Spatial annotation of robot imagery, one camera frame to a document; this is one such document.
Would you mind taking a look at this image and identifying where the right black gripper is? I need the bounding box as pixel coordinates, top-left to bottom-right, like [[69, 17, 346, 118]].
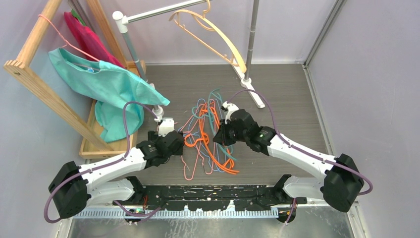
[[214, 118, 249, 146]]

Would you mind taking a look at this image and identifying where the orange plastic hanger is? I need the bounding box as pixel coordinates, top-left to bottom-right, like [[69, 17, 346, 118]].
[[193, 98, 239, 175], [183, 102, 240, 175]]

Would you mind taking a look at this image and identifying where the teal plastic hanger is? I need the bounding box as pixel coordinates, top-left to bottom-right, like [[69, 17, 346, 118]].
[[191, 88, 237, 161]]

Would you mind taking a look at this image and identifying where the beige plastic hanger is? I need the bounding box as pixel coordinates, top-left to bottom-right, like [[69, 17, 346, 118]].
[[169, 0, 247, 73]]

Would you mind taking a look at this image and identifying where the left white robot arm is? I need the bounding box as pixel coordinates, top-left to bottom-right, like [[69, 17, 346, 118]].
[[44, 130, 185, 223]]

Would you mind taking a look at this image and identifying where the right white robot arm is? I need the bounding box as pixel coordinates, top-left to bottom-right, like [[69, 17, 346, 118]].
[[213, 109, 365, 212]]

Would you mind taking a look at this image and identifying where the wooden tray base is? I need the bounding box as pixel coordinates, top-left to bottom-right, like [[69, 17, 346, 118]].
[[79, 60, 146, 160]]

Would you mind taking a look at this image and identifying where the teal shirt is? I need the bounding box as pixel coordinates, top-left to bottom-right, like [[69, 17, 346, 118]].
[[49, 48, 170, 143]]

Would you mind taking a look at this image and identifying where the magenta garment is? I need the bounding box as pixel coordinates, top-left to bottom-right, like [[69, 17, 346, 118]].
[[63, 12, 124, 68]]

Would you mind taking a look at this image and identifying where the metal clothes rack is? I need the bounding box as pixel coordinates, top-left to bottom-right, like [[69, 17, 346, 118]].
[[112, 0, 265, 109]]

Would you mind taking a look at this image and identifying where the wooden clothes rack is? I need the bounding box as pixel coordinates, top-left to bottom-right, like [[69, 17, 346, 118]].
[[3, 0, 111, 151]]

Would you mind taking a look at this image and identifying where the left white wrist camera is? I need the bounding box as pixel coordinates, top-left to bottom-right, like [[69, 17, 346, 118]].
[[157, 118, 175, 137]]

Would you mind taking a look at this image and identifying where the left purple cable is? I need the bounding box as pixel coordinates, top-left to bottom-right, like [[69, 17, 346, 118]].
[[44, 101, 161, 224]]

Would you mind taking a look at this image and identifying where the purple cable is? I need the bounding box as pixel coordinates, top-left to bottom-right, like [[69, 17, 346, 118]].
[[226, 89, 374, 196], [44, 101, 161, 224]]

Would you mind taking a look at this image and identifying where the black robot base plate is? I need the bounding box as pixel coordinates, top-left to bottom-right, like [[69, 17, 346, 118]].
[[113, 177, 307, 223]]

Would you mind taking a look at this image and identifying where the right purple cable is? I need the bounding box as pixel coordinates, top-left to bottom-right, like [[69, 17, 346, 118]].
[[226, 89, 374, 196]]

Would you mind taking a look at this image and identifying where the pink wire hanger on rack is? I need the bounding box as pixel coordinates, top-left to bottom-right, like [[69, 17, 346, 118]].
[[38, 14, 100, 61]]

